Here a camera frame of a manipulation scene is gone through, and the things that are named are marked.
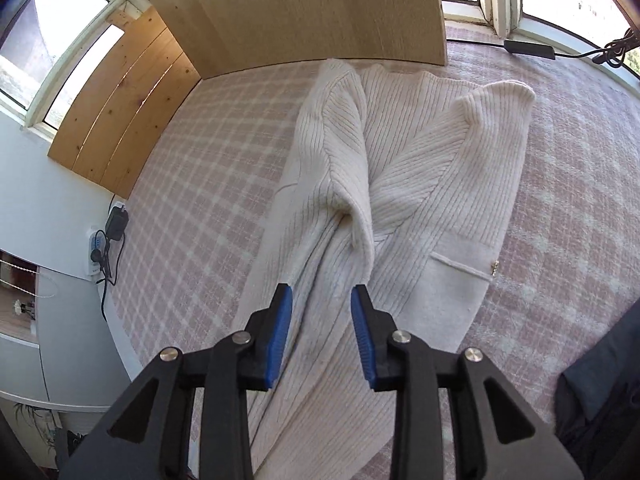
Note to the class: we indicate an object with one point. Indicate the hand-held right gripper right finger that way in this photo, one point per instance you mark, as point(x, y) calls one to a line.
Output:
point(361, 345)

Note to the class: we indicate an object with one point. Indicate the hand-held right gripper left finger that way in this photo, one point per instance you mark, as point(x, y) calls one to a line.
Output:
point(280, 340)

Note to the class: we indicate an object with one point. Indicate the white ribbed knit cardigan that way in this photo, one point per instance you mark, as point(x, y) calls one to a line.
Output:
point(425, 185)

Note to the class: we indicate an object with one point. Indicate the pink plaid blanket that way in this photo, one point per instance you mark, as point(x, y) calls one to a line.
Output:
point(210, 170)

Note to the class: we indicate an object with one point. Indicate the black plug-in charger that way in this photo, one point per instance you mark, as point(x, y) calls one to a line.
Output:
point(117, 222)

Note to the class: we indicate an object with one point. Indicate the white cabinet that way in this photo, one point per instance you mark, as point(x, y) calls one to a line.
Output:
point(70, 340)

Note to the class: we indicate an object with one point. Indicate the dark grey cloth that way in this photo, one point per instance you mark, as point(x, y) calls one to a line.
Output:
point(610, 385)

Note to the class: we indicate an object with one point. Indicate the knotty pine wood panel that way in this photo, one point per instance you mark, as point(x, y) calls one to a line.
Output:
point(120, 105)

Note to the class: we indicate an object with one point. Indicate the light wooden board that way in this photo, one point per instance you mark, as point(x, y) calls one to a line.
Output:
point(300, 10)

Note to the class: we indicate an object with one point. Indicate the black power adapter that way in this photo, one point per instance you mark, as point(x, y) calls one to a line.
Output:
point(527, 48)

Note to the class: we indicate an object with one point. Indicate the white wall power socket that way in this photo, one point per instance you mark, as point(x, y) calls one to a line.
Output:
point(92, 260)

